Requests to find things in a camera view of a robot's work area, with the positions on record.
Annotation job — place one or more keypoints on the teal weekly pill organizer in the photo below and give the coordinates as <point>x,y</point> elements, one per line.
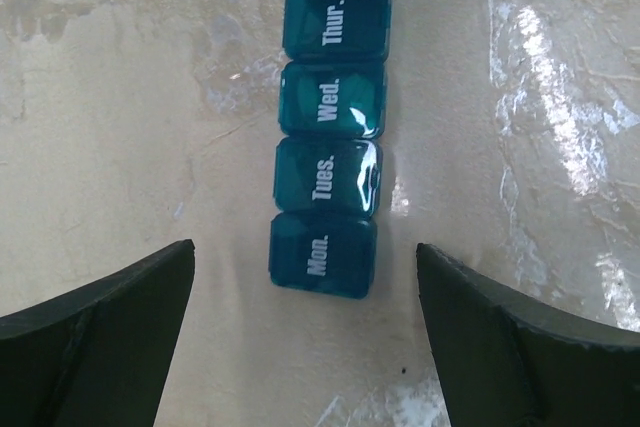
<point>327,178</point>

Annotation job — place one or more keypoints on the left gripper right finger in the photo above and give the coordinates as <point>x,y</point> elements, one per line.
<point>504,358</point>

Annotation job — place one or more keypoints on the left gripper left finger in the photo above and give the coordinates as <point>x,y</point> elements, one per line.
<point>98,355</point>

